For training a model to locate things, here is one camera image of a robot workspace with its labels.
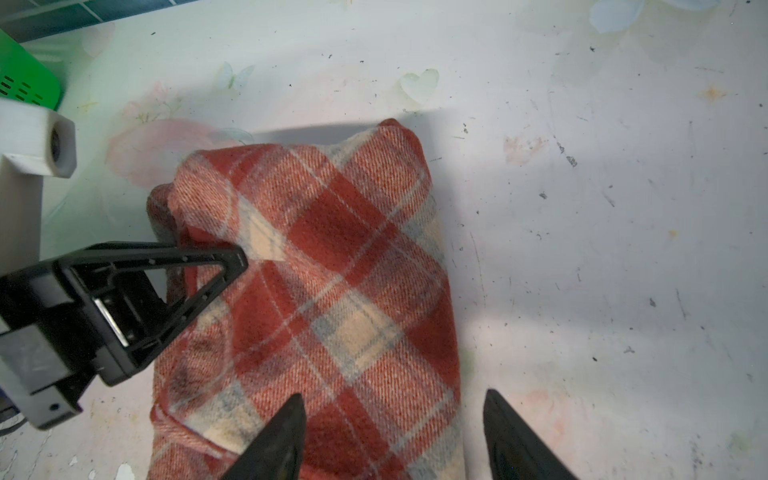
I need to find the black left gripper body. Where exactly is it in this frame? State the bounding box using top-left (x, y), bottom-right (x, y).
top-left (1, 263), bottom-right (95, 430)

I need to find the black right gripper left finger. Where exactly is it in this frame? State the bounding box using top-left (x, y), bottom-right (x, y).
top-left (221, 393), bottom-right (306, 480)

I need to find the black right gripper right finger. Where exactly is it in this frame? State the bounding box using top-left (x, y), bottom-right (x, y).
top-left (483, 389), bottom-right (577, 480)

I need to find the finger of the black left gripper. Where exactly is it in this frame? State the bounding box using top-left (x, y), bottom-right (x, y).
top-left (56, 242), bottom-right (248, 386)

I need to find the red plaid skirt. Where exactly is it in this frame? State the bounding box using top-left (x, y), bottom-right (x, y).
top-left (147, 119), bottom-right (466, 479)

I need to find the green plastic basket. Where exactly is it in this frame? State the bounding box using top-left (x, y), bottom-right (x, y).
top-left (0, 31), bottom-right (62, 110)

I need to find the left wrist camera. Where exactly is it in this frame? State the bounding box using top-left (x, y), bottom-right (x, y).
top-left (1, 99), bottom-right (77, 275)

